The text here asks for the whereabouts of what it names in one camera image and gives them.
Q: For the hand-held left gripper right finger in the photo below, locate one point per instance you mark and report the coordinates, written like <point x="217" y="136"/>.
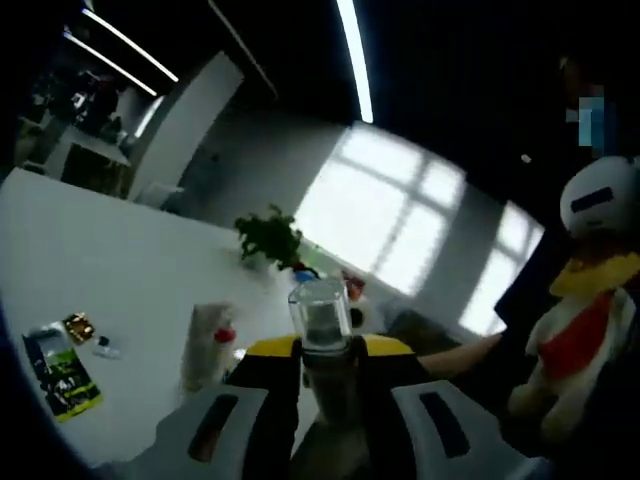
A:
<point x="390" y="370"/>

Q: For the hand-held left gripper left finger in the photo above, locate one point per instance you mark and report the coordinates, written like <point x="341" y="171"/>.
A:
<point x="265" y="400"/>

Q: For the white red-collared skincare pump bottle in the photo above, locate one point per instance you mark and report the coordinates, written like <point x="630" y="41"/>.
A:
<point x="226" y="336"/>

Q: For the white skincare tube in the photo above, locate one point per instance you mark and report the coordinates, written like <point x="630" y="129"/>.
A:
<point x="200" y="350"/>

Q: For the clear skincare bottle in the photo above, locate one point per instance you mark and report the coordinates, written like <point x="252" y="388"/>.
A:
<point x="322" y="320"/>

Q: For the small clear skincare sachet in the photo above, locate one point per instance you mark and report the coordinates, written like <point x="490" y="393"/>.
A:
<point x="106" y="347"/>

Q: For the dark green skincare sachet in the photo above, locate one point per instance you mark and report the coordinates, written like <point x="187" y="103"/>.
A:
<point x="70" y="390"/>

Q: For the gold foil skincare sachet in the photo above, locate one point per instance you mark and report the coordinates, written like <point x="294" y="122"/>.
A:
<point x="79" y="327"/>

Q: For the small pink red item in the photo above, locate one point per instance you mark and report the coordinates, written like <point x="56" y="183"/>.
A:
<point x="354" y="285"/>

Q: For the small blue item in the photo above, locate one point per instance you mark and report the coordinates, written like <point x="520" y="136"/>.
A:
<point x="306" y="274"/>

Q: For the large window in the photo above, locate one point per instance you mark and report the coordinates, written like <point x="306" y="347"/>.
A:
<point x="380" y="210"/>

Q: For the green potted plant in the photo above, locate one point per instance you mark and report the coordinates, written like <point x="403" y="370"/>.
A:
<point x="270" y="235"/>

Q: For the white yellow plush toy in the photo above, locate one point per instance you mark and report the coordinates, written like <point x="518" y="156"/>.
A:
<point x="575" y="350"/>

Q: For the white chest-worn device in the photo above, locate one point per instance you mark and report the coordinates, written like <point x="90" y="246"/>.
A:
<point x="595" y="200"/>

